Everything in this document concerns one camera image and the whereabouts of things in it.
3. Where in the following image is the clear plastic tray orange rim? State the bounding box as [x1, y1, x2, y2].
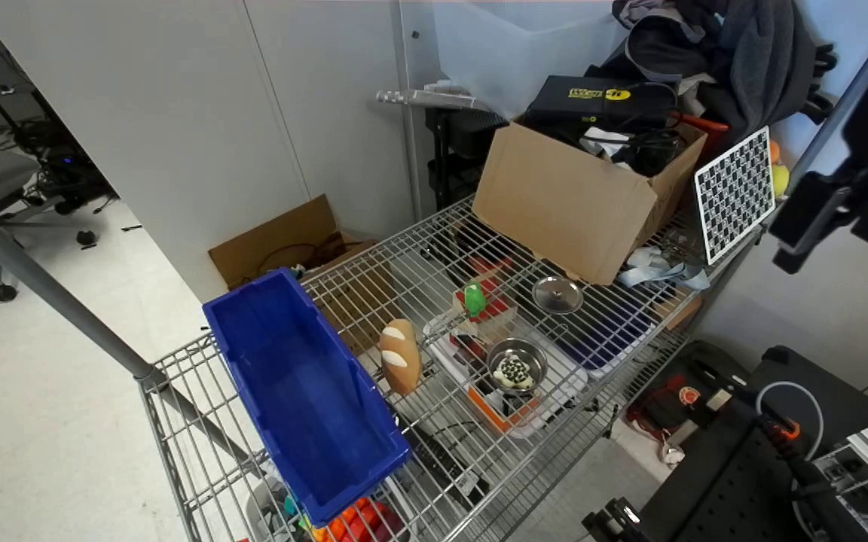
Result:
[428, 317, 591, 443]

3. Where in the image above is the crumpled light blue cloth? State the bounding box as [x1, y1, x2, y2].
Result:
[617, 243, 714, 296]

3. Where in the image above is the flat cardboard box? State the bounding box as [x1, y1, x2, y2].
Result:
[204, 193, 381, 296]

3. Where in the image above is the silver wire shelf rack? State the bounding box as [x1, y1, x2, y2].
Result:
[136, 193, 720, 542]

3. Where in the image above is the black office chair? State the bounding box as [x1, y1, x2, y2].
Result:
[0, 83, 118, 304]

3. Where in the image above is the steel bowl with contents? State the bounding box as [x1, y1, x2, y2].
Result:
[486, 336, 553, 397]

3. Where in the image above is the toy bread loaf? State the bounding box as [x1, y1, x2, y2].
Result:
[374, 317, 428, 397]

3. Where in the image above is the small steel bowl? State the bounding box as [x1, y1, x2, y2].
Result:
[530, 275, 587, 319]

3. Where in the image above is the black bag yellow logo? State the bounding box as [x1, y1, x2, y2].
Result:
[517, 72, 683, 144]

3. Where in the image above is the white cable loop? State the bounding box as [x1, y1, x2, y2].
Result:
[754, 376, 829, 445]

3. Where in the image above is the black perforated workbench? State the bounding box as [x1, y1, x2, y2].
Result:
[582, 344, 868, 542]

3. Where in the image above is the clear plastic storage tub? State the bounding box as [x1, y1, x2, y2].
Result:
[428, 0, 629, 121]

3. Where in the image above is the large open cardboard box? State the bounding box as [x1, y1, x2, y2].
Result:
[470, 121, 711, 288]

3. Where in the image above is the yellow green ball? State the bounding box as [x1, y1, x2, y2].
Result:
[768, 163, 795, 200]

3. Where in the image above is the small green toy object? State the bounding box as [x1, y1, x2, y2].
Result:
[460, 280, 488, 321]

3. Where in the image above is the blue plastic bin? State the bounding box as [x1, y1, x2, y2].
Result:
[203, 264, 415, 527]

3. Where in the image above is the checkerboard calibration board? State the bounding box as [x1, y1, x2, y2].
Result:
[691, 123, 780, 270]

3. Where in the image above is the dark grey clothing pile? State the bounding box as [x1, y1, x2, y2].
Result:
[613, 0, 842, 135]

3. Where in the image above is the red and black device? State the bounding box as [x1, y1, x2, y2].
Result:
[627, 363, 730, 445]

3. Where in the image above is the grey metal pole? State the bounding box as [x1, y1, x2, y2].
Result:
[0, 182, 268, 474]

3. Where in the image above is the grey metal ledge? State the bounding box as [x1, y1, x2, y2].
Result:
[370, 88, 505, 114]

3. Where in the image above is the colourful toy pile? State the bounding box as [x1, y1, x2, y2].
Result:
[274, 486, 409, 542]

